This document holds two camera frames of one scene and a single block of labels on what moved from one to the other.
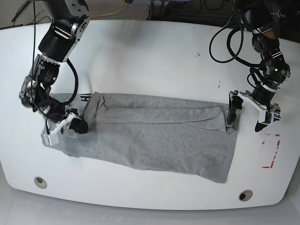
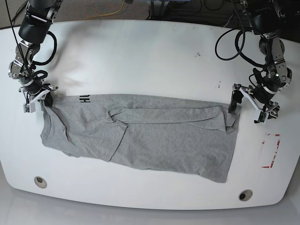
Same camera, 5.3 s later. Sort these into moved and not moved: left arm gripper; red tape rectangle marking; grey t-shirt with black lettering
Moved: left arm gripper
Not moved: grey t-shirt with black lettering; red tape rectangle marking
